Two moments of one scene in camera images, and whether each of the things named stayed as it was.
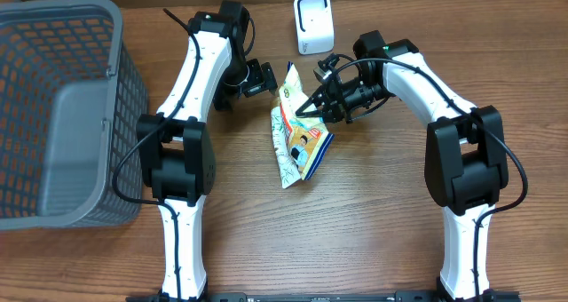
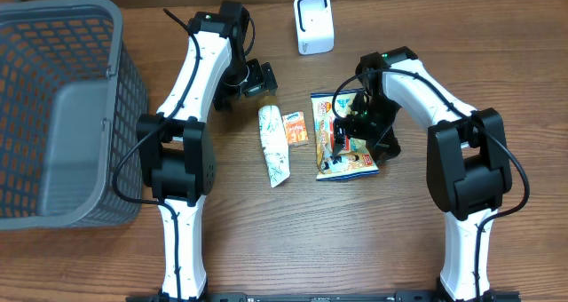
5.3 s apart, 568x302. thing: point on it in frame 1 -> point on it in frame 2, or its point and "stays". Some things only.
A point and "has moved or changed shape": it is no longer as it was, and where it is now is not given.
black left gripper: x=264 y=78 stays
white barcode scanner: x=314 y=23 stays
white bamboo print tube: x=287 y=169 has moved or changed shape
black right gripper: x=331 y=103 -> x=388 y=138
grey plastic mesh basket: x=70 y=96 stays
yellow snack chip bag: x=307 y=138 -> x=354 y=157
